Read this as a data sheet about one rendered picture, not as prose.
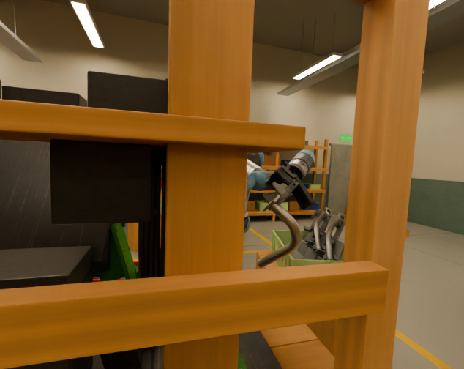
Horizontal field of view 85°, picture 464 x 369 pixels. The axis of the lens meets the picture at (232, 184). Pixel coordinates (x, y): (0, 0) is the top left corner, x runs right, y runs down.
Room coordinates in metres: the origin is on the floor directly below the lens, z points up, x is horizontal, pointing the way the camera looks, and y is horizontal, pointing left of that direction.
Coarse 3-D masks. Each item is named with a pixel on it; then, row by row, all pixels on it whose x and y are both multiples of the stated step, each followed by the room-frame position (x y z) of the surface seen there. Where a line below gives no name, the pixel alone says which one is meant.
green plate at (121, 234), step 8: (120, 224) 0.79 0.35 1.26; (112, 232) 0.71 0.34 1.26; (120, 232) 0.77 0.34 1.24; (112, 240) 0.73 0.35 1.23; (120, 240) 0.74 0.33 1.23; (112, 248) 0.73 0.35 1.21; (120, 248) 0.72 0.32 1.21; (128, 248) 0.81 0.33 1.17; (112, 256) 0.73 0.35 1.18; (120, 256) 0.72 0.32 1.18; (128, 256) 0.78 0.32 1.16; (112, 264) 0.73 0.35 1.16; (120, 264) 0.73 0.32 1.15; (128, 264) 0.75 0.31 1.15; (104, 272) 0.72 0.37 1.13; (112, 272) 0.73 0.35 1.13; (120, 272) 0.73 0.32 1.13; (128, 272) 0.73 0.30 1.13; (104, 280) 0.72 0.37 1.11
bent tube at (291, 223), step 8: (272, 200) 0.76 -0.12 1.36; (264, 208) 0.74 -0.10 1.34; (272, 208) 0.73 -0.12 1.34; (280, 208) 0.73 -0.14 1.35; (280, 216) 0.72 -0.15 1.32; (288, 216) 0.72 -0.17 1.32; (288, 224) 0.72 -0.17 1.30; (296, 224) 0.72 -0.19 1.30; (296, 232) 0.72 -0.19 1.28; (296, 240) 0.72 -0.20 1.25; (280, 248) 0.78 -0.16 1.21; (288, 248) 0.75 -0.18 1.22; (296, 248) 0.74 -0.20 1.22; (264, 256) 0.84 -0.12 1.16; (272, 256) 0.80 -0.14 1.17; (280, 256) 0.78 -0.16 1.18; (264, 264) 0.83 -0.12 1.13
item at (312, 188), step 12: (324, 144) 6.94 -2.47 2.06; (264, 156) 6.43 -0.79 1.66; (276, 156) 6.44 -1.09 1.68; (324, 156) 6.90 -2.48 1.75; (264, 168) 6.30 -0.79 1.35; (276, 168) 6.40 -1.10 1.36; (312, 168) 6.72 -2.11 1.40; (324, 168) 6.88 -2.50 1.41; (324, 180) 6.89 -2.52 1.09; (252, 192) 6.21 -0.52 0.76; (312, 192) 6.73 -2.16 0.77; (324, 192) 6.85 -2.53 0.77; (252, 204) 6.34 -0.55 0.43; (264, 204) 6.42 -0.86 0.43; (288, 204) 6.73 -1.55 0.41; (264, 216) 6.90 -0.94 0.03; (312, 216) 7.30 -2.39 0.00
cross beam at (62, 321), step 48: (48, 288) 0.36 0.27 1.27; (96, 288) 0.36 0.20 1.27; (144, 288) 0.37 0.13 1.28; (192, 288) 0.38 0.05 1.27; (240, 288) 0.40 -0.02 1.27; (288, 288) 0.43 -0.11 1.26; (336, 288) 0.45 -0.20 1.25; (384, 288) 0.48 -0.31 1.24; (0, 336) 0.31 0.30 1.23; (48, 336) 0.33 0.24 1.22; (96, 336) 0.34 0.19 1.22; (144, 336) 0.36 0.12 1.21; (192, 336) 0.38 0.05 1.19
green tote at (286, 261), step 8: (272, 232) 1.92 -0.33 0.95; (280, 232) 1.94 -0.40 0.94; (288, 232) 1.94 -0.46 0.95; (304, 232) 1.94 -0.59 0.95; (272, 240) 1.90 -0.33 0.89; (280, 240) 1.68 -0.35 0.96; (288, 240) 1.94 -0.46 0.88; (272, 248) 1.90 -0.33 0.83; (288, 256) 1.41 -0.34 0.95; (280, 264) 1.61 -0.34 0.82; (288, 264) 1.41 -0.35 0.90; (296, 264) 1.34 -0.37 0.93; (304, 264) 1.34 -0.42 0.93; (312, 264) 1.34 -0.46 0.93
